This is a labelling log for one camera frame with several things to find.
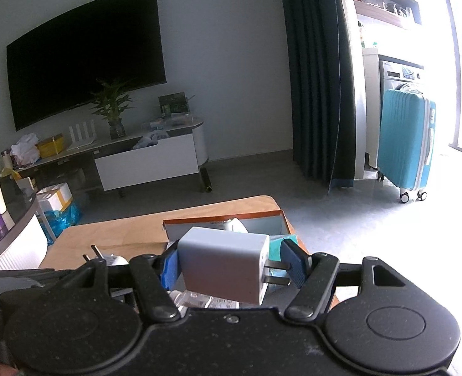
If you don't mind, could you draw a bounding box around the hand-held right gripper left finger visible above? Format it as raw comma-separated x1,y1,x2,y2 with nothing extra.
35,242,182,324

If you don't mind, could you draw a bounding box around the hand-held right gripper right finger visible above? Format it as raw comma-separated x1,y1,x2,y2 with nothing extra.
280,239,431,322

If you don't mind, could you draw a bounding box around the teal bandage box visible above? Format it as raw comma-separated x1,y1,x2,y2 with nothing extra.
268,233,301,283

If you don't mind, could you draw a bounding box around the white cube charger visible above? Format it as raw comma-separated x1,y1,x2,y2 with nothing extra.
177,226,291,306

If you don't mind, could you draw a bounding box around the orange cardboard box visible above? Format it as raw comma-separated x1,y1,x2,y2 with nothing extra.
162,209,341,309

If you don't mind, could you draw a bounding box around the small white pronged charger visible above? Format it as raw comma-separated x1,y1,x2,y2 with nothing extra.
82,244,130,270

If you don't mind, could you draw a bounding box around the white lamp socket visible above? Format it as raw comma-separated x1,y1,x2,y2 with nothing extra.
211,218,251,235

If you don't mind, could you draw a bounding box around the round ribbed coffee table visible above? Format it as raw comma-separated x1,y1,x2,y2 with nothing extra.
0,192,49,272

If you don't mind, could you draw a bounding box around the bright blue plastic bag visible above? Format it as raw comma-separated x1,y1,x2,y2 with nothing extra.
43,201,84,246

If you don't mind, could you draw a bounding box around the cardboard box with yellow tape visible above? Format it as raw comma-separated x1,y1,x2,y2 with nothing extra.
35,182,74,215

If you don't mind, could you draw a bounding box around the dark rolled mat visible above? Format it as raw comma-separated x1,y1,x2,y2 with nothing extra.
199,167,216,194

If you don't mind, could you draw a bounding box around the white and dark television cabinet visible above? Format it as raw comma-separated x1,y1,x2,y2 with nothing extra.
12,119,209,199

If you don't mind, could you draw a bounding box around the pale blue plastic bag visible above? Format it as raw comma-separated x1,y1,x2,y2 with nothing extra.
133,132,169,150

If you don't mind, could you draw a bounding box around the white plastic bag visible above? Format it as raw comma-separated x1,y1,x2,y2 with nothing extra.
11,133,40,165

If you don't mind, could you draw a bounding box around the yellow tin box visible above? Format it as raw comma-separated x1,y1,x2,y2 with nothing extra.
35,133,64,159

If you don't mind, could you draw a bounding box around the white router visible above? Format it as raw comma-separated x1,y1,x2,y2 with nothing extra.
67,121,98,151

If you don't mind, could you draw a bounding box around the blue suitcase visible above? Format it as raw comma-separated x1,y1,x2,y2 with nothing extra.
375,89,437,204

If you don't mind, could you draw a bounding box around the dark green picture box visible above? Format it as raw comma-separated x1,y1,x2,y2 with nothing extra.
158,91,189,117

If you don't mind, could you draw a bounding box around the potted plant in dark vase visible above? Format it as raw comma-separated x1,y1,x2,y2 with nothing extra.
88,78,136,140

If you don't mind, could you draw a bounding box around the dark green curtain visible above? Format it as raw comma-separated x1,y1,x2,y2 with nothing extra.
277,0,359,195

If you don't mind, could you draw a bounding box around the washing machine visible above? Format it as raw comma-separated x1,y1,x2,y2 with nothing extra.
378,58,426,95

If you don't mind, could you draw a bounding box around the black wall television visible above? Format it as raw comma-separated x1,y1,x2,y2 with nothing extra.
6,0,167,132

